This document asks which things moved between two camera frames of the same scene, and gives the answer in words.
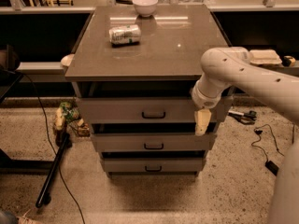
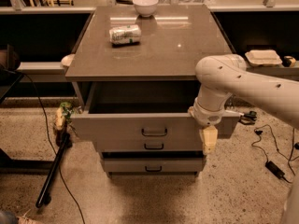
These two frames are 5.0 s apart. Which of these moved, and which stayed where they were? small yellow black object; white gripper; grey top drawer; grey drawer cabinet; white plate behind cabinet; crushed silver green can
Moved: grey top drawer; white gripper
Stayed: crushed silver green can; grey drawer cabinet; white plate behind cabinet; small yellow black object
